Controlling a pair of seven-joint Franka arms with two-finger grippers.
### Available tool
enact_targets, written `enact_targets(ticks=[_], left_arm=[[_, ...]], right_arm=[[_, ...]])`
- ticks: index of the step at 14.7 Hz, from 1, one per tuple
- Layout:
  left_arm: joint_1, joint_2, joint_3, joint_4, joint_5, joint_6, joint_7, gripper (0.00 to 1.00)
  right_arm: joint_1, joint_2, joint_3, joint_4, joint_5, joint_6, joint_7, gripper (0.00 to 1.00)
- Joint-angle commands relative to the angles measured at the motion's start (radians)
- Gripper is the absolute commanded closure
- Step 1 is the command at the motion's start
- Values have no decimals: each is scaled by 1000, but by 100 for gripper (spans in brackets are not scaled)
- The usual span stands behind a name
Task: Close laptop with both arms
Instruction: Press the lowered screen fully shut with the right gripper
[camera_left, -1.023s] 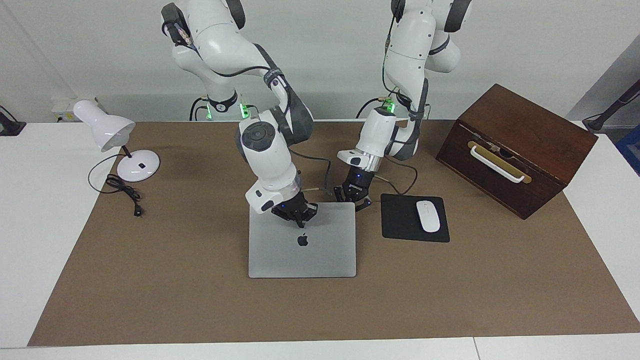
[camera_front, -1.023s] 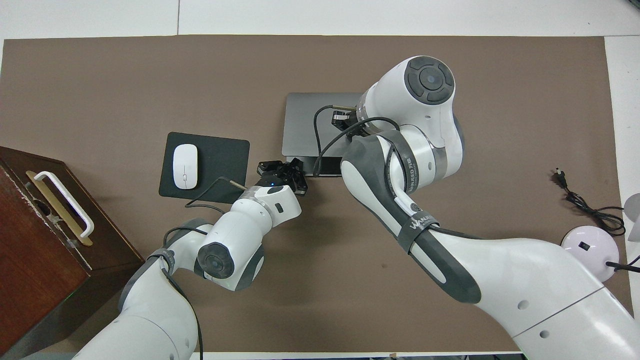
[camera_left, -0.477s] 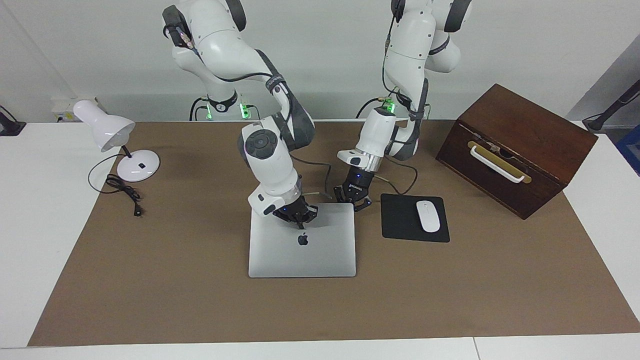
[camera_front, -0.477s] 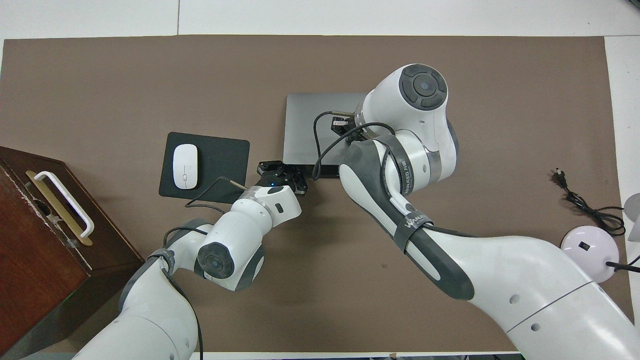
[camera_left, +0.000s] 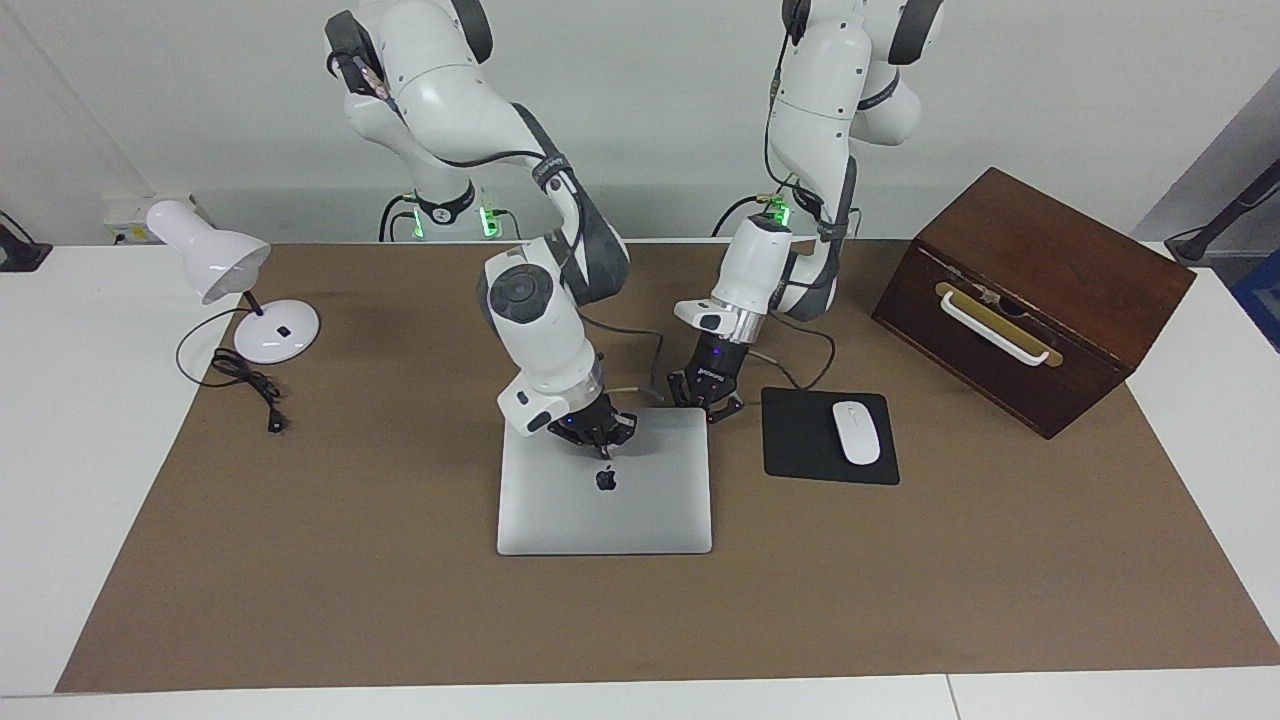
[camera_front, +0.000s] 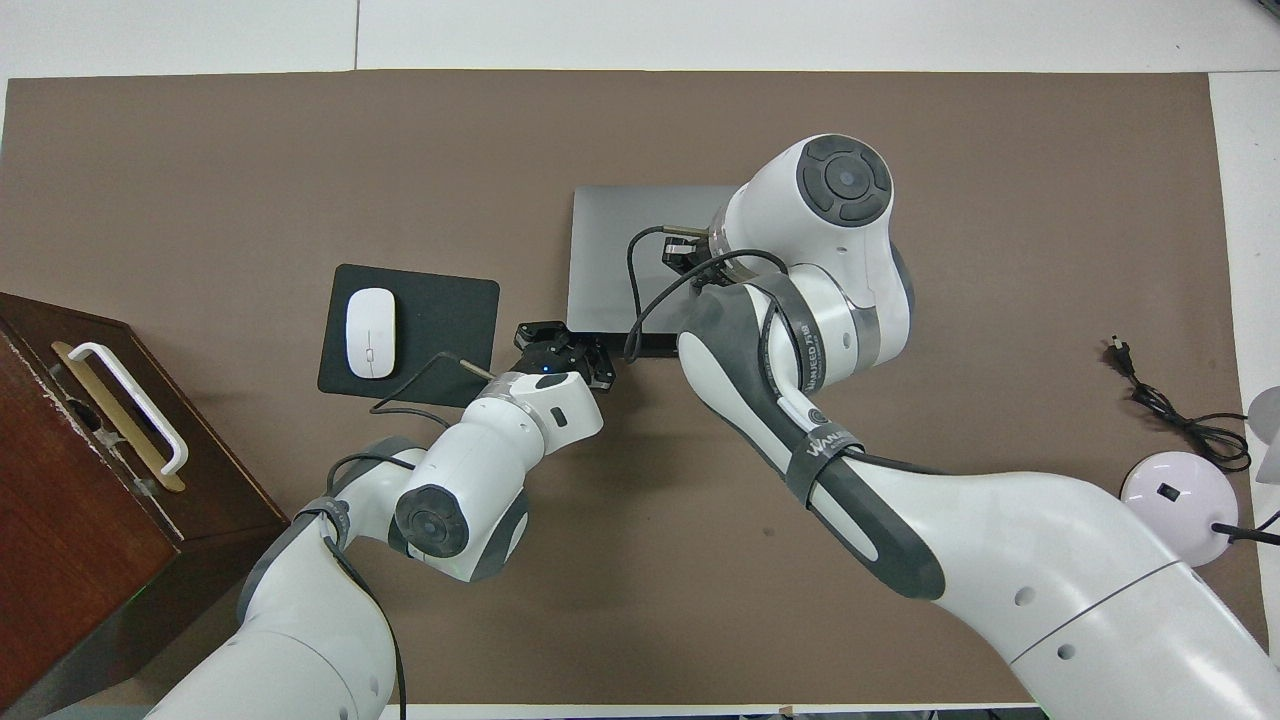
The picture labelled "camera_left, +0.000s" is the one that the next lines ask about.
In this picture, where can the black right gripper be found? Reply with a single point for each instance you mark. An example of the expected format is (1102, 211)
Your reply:
(585, 422)

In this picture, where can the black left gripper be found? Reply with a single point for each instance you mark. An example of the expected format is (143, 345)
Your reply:
(715, 365)

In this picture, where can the silver grey laptop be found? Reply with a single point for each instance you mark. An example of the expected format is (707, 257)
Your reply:
(640, 510)

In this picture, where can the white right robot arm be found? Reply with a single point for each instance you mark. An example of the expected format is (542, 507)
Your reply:
(440, 90)

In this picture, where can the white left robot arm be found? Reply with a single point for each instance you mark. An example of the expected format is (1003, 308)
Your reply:
(820, 120)

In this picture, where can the black mouse pad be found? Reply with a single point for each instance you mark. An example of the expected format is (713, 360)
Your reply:
(800, 440)

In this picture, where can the white computer mouse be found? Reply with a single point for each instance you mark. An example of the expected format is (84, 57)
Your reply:
(856, 433)

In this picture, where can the brown table mat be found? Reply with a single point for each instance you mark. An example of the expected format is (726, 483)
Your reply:
(400, 600)

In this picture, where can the dark wooden box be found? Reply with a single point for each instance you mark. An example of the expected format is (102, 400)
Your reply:
(1060, 250)

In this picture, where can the white desk lamp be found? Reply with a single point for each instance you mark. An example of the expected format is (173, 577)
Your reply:
(205, 250)

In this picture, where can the blue object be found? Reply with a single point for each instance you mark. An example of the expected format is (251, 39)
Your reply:
(1262, 295)

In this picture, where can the black stand foot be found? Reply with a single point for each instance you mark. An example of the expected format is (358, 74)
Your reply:
(20, 252)

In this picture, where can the white wall power strip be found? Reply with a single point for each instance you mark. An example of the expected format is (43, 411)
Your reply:
(135, 215)

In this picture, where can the black camera stand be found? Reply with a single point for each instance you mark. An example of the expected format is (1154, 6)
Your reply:
(1225, 215)

